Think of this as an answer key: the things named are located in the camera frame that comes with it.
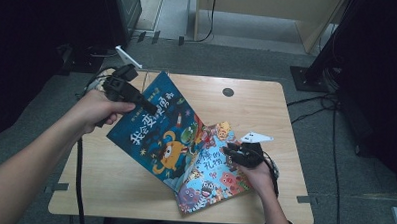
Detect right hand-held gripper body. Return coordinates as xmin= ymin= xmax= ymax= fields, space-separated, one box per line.
xmin=235 ymin=130 xmax=275 ymax=170

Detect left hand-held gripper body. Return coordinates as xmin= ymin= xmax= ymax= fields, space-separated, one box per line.
xmin=101 ymin=44 xmax=147 ymax=103

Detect light blue monster picture book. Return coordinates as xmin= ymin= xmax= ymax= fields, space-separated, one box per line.
xmin=175 ymin=119 xmax=258 ymax=218

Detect dark blue picture book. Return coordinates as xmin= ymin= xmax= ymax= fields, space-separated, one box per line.
xmin=104 ymin=69 xmax=210 ymax=194

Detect person's right hand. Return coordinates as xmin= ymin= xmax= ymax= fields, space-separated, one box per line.
xmin=238 ymin=158 xmax=277 ymax=198

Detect person's left hand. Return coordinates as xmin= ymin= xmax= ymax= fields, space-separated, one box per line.
xmin=72 ymin=88 xmax=137 ymax=138

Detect dark low stand base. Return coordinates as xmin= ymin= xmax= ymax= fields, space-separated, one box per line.
xmin=55 ymin=42 xmax=107 ymax=77

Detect dark equipment cabinet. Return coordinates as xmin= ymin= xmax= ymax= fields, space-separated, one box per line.
xmin=101 ymin=0 xmax=143 ymax=50

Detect grey tape strip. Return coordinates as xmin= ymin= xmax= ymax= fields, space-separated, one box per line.
xmin=44 ymin=182 xmax=70 ymax=196

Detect light wooden furniture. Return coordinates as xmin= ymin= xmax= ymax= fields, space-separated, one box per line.
xmin=193 ymin=0 xmax=348 ymax=57

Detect looped black floor cable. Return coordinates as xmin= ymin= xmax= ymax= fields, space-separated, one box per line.
xmin=285 ymin=90 xmax=340 ymax=127

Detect long black floor cable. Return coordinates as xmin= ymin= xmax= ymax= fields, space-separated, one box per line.
xmin=328 ymin=106 xmax=345 ymax=224

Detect black stand base plate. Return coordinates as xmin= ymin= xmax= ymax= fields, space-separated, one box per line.
xmin=288 ymin=64 xmax=340 ymax=95

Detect black hanging cable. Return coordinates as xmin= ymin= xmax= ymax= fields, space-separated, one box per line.
xmin=183 ymin=0 xmax=218 ymax=45

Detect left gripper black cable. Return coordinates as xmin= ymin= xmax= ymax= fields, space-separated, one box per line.
xmin=72 ymin=65 xmax=116 ymax=224

